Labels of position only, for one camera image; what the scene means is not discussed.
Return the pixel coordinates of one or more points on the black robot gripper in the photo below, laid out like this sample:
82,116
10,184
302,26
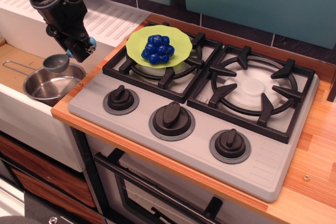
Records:
65,21

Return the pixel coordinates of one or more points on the blue grey toy spoon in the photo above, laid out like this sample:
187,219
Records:
60,62

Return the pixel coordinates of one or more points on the blue toy blueberry cluster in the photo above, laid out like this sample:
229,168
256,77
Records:
158,50

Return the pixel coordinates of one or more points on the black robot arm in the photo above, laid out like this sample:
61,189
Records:
64,19

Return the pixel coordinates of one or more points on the white toy sink unit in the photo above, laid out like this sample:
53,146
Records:
25,44

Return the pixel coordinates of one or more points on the stainless steel pot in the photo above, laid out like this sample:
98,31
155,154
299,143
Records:
47,87

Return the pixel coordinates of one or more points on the lime green plastic plate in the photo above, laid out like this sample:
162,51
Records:
178,39

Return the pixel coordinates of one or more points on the black left stove knob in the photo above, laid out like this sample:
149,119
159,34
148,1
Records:
121,101

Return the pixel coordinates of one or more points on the black stove knob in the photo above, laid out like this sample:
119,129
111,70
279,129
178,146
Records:
121,101
230,146
172,122

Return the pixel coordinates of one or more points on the black left burner grate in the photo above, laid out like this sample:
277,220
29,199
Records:
174,83

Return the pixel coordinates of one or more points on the black burner grate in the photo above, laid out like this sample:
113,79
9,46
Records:
174,83
258,93

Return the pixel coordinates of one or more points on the black middle stove knob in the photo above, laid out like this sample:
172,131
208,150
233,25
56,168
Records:
172,122

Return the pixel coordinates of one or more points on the wooden drawer front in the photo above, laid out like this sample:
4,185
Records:
50,180

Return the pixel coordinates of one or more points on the grey toy stove top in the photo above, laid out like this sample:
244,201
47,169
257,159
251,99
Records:
261,174

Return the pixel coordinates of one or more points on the black right stove knob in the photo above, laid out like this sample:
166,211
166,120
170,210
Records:
230,146

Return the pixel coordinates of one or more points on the black right burner grate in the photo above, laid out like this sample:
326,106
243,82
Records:
258,93

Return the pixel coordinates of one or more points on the oven door with handle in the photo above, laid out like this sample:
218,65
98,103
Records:
148,194

